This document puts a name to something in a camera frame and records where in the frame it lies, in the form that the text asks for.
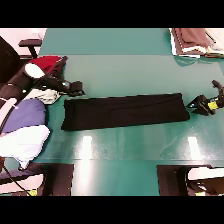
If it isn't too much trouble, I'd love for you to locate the purple garment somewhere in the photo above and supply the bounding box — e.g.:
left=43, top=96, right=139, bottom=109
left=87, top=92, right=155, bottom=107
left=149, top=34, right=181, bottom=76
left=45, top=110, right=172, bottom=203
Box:
left=1, top=98, right=48, bottom=135

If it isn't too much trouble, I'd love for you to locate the white folded garment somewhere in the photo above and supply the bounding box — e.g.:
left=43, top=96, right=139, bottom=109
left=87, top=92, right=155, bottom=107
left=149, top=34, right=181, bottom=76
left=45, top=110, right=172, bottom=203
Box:
left=169, top=27, right=224, bottom=60

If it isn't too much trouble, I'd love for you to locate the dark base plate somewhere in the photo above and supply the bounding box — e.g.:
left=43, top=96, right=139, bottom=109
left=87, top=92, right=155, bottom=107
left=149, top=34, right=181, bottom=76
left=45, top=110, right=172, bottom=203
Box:
left=156, top=164, right=214, bottom=197
left=33, top=162, right=75, bottom=197

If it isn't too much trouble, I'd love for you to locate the black garment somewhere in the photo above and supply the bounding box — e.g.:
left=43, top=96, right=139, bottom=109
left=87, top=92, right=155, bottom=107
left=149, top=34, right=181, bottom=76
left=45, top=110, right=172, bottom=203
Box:
left=60, top=92, right=191, bottom=132

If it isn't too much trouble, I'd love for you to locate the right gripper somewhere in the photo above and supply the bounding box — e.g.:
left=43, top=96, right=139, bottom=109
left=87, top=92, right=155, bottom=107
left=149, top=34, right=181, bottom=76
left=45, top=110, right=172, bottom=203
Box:
left=186, top=94, right=220, bottom=117

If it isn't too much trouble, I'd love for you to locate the cream garment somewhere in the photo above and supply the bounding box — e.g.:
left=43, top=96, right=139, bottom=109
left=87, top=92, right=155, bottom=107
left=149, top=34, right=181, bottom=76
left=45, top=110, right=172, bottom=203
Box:
left=25, top=87, right=62, bottom=106

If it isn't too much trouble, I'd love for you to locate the red garment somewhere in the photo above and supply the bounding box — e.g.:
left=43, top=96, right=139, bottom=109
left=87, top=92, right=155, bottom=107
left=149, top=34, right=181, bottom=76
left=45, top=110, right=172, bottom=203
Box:
left=29, top=55, right=64, bottom=75

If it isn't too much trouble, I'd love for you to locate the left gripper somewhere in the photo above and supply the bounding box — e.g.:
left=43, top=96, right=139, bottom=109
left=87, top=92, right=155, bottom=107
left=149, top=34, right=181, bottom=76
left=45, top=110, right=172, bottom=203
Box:
left=65, top=80, right=86, bottom=98

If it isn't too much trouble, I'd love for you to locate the brown garment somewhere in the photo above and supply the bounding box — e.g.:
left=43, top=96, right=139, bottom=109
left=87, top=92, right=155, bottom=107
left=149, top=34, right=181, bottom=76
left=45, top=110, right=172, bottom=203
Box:
left=172, top=27, right=215, bottom=56

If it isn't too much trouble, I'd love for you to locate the black cable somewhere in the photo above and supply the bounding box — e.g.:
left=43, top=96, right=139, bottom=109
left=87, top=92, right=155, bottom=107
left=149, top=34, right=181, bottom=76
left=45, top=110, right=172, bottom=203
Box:
left=1, top=164, right=33, bottom=197

